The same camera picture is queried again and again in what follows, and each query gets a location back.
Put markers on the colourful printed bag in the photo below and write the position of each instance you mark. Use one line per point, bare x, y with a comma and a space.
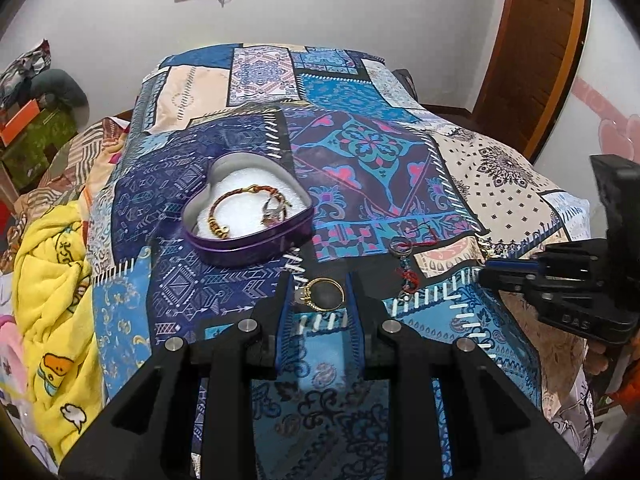
22, 67

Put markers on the pink cloth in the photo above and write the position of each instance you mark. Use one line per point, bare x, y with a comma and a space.
11, 350

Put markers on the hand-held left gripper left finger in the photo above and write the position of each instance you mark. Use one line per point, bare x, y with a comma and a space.
284, 332

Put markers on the grey plush cushion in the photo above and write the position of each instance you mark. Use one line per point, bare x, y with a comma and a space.
60, 87

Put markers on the orange box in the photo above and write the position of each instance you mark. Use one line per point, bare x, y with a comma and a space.
20, 122

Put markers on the brown wooden door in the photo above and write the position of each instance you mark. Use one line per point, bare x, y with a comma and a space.
530, 50

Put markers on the green cardboard box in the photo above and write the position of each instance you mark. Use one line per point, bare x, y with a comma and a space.
37, 145

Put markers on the person's right hand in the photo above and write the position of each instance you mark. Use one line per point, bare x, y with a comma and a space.
596, 360

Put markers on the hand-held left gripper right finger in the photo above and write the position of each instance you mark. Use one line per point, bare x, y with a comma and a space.
353, 332

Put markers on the blue patchwork printed blanket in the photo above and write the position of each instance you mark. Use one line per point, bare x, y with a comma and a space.
360, 160

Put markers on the dark cushion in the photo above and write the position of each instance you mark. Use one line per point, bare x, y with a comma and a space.
406, 82

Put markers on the white foam padding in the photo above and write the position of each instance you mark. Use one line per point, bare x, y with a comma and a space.
240, 210

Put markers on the white printed bedsheet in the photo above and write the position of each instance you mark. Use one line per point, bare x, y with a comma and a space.
570, 425

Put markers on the yellow cartoon fleece blanket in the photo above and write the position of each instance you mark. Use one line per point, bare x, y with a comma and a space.
50, 285

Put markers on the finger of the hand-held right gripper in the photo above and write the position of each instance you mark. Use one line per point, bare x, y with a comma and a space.
510, 262
505, 281

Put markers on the purple heart-shaped tin box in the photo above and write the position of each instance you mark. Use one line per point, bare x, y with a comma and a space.
240, 254

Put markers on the pink wall decal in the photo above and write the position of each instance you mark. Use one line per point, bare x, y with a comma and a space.
607, 110

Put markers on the beige striped cloth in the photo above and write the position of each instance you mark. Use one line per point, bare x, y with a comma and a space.
85, 155

